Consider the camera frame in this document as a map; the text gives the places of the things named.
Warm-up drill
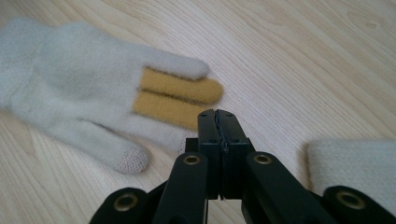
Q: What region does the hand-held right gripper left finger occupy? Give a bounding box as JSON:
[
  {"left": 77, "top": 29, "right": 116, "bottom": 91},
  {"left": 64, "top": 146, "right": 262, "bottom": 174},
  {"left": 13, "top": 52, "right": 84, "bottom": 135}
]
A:
[{"left": 185, "top": 108, "right": 224, "bottom": 201}]

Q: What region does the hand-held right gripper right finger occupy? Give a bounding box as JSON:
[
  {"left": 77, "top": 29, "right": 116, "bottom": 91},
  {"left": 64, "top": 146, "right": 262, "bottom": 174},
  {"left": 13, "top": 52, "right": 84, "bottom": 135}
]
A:
[{"left": 216, "top": 108, "right": 252, "bottom": 201}]

